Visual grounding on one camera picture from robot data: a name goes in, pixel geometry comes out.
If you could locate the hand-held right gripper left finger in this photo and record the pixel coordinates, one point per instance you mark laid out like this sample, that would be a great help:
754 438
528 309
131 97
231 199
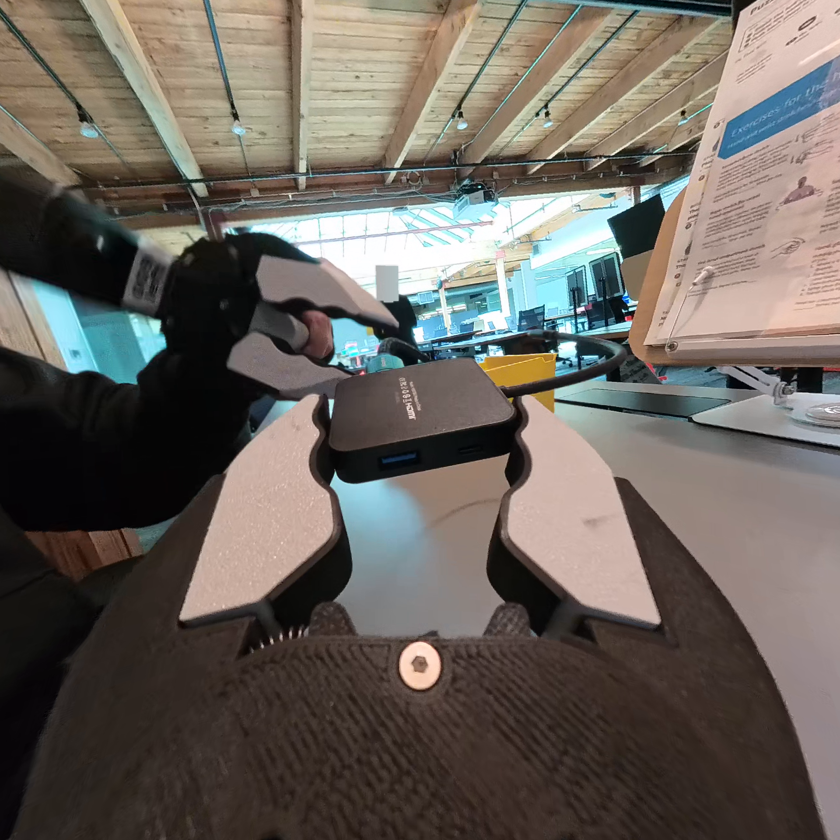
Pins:
262 525

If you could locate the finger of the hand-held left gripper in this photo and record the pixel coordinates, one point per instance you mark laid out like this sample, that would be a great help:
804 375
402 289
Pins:
308 279
282 367

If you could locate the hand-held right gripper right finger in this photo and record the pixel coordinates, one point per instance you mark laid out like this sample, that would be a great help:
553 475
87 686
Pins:
571 525

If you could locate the black square adapter hub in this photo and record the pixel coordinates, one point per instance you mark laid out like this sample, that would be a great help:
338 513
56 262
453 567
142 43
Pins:
420 407

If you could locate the yellow plastic bin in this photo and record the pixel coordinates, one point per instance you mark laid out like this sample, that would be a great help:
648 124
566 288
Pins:
525 374

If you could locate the person's left forearm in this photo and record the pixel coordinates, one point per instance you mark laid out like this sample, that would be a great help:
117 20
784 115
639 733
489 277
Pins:
98 446

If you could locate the grey desk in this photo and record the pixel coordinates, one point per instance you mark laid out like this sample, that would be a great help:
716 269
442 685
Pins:
689 525

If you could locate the person's left hand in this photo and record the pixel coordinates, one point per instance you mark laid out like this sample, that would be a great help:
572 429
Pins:
320 336

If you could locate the printed paper sign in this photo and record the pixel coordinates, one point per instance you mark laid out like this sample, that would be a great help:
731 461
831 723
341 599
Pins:
640 371

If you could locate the ceiling projector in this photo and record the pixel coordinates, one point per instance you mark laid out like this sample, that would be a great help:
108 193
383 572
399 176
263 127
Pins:
476 205

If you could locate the clear round disc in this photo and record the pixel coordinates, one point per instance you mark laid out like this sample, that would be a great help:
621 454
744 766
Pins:
820 413

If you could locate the black monitor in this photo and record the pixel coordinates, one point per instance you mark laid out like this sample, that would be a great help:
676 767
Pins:
636 226

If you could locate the wooden document stand with papers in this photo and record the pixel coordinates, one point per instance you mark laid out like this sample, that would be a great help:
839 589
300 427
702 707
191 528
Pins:
754 197

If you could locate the grey stand base plate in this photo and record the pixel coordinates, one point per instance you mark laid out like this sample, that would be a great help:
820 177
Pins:
741 417

